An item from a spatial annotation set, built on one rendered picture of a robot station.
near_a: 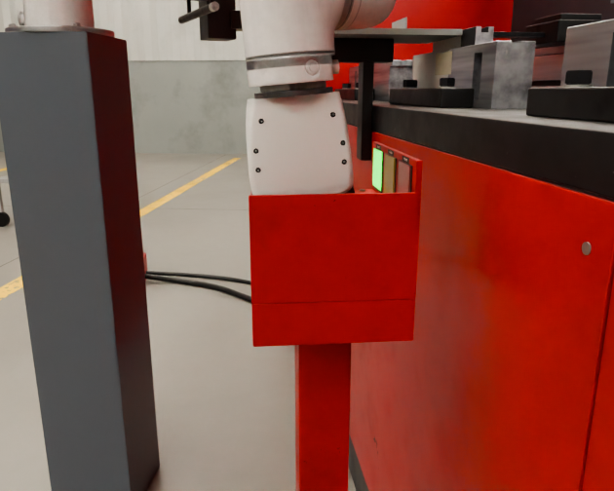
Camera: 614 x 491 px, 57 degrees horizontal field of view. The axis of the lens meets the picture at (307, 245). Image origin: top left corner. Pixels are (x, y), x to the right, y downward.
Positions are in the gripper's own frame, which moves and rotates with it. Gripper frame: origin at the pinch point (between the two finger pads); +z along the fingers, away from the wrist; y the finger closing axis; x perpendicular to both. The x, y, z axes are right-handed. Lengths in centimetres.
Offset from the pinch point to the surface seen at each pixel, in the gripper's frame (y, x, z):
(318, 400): 0.1, -2.0, 19.2
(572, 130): -19.9, 14.2, -10.8
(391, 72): -29, -83, -17
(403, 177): -10.0, 1.5, -6.2
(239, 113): 27, -785, 17
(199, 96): 81, -795, -11
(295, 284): 1.7, 5.0, 2.4
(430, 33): -26, -42, -22
